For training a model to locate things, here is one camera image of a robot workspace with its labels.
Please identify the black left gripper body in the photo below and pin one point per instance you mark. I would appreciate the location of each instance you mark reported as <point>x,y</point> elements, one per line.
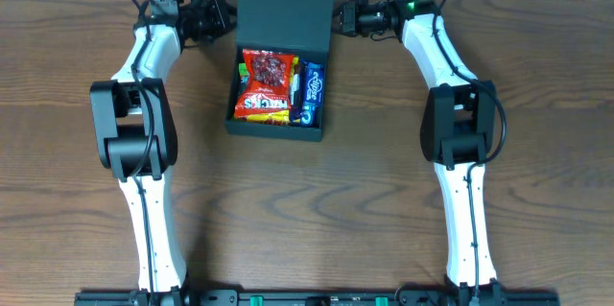
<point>221,15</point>

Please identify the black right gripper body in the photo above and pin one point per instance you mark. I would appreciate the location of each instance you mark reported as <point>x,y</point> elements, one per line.
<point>348,18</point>

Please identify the Haribo gummy bag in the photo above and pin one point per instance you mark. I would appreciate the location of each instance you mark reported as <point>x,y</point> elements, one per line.
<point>243,76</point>

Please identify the blue Eclipse mint pack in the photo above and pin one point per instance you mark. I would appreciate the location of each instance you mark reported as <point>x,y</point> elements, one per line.
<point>313,84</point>

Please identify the dark green box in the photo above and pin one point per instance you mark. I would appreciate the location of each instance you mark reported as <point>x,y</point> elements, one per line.
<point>299,27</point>

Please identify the dark blue chocolate bar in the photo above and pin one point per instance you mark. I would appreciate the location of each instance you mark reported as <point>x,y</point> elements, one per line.
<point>296,92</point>

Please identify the red Hacks candy bag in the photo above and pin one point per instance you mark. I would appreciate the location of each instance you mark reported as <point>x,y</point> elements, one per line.
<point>265,85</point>

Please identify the blue Oreo cookie pack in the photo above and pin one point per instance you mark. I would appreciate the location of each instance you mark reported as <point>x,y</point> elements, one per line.
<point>304,116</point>

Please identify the yellow snack bag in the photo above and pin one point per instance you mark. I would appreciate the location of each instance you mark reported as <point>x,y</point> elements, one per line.
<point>273,116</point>

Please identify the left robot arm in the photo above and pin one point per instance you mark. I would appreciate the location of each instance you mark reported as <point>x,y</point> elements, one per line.
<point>137,138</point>

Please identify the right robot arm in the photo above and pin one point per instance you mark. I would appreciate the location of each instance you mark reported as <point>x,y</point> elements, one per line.
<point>456,131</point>

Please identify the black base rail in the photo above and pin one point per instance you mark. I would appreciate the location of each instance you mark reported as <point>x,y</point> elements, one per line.
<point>410,297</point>

